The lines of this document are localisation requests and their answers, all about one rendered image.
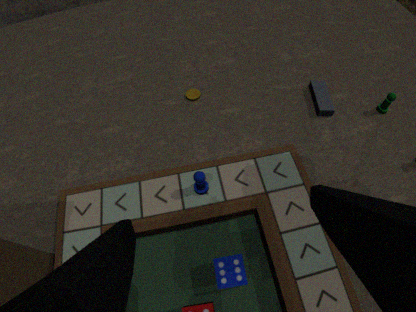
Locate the blue pawn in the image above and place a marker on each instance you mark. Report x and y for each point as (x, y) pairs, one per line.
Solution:
(200, 185)

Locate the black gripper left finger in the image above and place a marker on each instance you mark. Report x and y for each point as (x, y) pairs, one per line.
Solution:
(96, 279)

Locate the green pawn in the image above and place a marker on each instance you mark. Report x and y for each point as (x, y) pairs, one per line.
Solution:
(383, 108)

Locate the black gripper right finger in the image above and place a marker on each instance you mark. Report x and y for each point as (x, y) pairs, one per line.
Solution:
(377, 238)

